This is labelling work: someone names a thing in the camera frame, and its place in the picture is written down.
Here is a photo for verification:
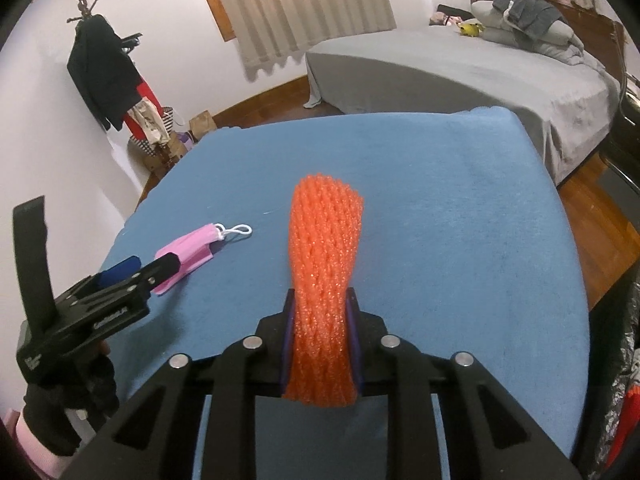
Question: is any wide beige curtain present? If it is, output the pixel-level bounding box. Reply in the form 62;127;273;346
204;0;397;81

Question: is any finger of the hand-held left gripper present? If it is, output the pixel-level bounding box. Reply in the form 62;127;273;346
70;256;142;301
107;253;181;295

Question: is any beige garment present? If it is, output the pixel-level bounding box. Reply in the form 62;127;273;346
131;97;171;145

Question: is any trash bin with black bag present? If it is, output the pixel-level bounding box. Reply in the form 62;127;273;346
570;260;640;480

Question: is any blue table blanket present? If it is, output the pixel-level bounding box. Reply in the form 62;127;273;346
102;106;592;480

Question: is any black metal chair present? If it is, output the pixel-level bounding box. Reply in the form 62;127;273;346
602;72;640;186

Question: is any pink face mask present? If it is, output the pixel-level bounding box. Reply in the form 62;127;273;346
152;223;253;297

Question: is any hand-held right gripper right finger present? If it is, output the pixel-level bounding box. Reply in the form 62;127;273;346
345;287;583;480

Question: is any wooden headboard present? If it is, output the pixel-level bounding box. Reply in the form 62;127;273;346
470;0;628;93

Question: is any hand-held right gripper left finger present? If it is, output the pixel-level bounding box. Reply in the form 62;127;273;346
60;287;296;480

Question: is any black coat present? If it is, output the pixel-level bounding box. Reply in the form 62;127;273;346
67;15;143;132

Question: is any small brown paper bag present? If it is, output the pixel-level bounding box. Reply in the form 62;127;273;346
189;111;217;142

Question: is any dark grey clothing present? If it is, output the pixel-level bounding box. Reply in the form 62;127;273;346
492;0;556;41

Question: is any wooden window frame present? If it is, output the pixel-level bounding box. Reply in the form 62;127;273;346
190;0;236;42

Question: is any person's left forearm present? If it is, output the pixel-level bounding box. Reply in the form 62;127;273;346
10;412;76;478

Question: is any large brown paper bag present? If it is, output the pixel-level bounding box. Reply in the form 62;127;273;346
142;135;188;178

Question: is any wooden coat rack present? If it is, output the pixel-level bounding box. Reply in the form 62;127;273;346
66;0;171;171

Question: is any striped tote bag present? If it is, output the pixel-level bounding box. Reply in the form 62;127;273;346
129;107;176;158

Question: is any orange foam fruit net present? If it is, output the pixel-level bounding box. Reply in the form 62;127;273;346
281;172;364;407

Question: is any person's left hand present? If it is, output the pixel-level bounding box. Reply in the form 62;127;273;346
22;340;121;456

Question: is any grey folded duvet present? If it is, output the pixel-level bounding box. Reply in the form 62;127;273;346
471;0;586;65

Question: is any pink doll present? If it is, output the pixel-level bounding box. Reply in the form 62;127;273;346
429;4;473;27

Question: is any red garment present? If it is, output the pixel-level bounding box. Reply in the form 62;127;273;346
124;80;161;138

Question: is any bed with grey sheet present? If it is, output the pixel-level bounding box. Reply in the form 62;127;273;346
304;27;621;183

